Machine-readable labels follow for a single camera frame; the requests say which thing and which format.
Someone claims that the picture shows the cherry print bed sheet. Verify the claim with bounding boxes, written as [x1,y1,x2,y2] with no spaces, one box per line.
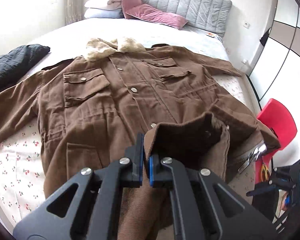
[0,73,256,227]

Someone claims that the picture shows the grey window curtain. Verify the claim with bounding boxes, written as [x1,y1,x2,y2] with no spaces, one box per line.
[64,0,84,25]

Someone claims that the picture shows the white wardrobe with panels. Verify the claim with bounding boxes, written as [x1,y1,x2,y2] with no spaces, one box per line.
[248,0,300,108]

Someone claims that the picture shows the white wall socket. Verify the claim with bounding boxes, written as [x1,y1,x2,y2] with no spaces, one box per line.
[243,22,250,29]

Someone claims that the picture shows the pink velvet pillow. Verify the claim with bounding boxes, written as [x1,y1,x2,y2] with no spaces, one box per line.
[121,0,187,30]

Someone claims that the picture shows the black quilted jacket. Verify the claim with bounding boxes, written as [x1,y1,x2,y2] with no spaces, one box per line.
[0,44,50,92]

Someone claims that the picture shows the white folded blanket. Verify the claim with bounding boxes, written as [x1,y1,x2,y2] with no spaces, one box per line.
[84,0,122,10]

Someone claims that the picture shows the brown coat with fur collar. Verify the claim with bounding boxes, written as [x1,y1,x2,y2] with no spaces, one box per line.
[0,46,280,239]

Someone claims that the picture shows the light grey bed cover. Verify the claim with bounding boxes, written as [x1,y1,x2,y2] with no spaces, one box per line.
[26,18,229,76]

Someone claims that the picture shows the light blue pillow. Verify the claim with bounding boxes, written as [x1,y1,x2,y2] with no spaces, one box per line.
[84,8,124,18]

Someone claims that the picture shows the red plastic chair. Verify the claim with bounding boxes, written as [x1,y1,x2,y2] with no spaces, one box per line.
[255,99,298,184]

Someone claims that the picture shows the grey padded headboard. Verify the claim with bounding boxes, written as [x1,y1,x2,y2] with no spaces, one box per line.
[142,0,232,37]

